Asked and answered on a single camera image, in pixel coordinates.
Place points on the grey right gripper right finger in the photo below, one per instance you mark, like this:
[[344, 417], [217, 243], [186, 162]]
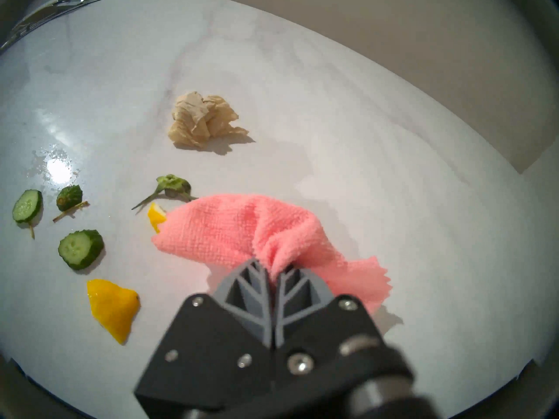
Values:
[[323, 335]]

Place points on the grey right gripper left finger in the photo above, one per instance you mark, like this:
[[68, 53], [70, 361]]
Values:
[[205, 352]]

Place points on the pink cleaning cloth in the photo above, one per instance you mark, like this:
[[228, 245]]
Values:
[[227, 235]]

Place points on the yellow lemon wedge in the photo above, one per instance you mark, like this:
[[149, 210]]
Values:
[[113, 307], [156, 216]]

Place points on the thick cucumber slice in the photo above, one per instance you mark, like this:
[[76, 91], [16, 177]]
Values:
[[81, 249]]

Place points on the green leafy stem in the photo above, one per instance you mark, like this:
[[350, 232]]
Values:
[[174, 184]]

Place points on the dark green cucumber end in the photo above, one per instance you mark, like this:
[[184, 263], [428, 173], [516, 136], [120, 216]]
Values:
[[69, 197]]

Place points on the thin cucumber slice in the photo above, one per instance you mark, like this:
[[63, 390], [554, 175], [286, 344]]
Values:
[[27, 205]]

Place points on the crumpled beige paper napkin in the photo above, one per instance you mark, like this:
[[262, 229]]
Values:
[[201, 119]]

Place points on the stainless steel sink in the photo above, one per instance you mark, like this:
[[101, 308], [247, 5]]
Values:
[[39, 18]]

